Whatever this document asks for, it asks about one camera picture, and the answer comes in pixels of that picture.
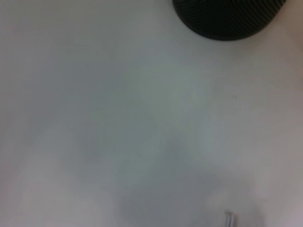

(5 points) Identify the grey retractable pen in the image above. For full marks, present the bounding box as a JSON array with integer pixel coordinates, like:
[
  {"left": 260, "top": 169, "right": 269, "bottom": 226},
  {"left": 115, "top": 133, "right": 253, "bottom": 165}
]
[{"left": 224, "top": 210, "right": 237, "bottom": 227}]

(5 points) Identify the black mesh cylinder cup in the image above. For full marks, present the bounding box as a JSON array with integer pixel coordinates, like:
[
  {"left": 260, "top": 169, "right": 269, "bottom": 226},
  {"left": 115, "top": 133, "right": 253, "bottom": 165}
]
[{"left": 172, "top": 0, "right": 289, "bottom": 42}]

